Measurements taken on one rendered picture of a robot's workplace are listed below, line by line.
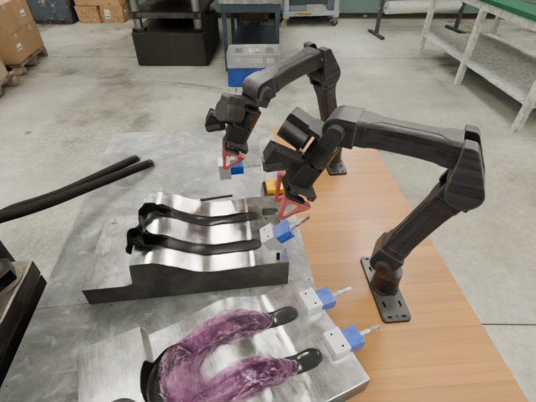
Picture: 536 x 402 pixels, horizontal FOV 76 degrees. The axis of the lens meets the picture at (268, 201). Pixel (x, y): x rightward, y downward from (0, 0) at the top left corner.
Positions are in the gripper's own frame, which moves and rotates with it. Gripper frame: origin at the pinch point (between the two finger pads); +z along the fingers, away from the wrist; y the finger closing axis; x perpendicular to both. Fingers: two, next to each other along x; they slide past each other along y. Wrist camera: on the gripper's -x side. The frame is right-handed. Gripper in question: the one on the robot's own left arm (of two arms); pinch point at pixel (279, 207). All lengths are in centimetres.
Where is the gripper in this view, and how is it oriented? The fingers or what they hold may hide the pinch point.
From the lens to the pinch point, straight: 81.6
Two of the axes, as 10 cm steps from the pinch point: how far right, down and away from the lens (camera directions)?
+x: 8.6, 3.1, 4.0
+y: 1.2, 6.4, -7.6
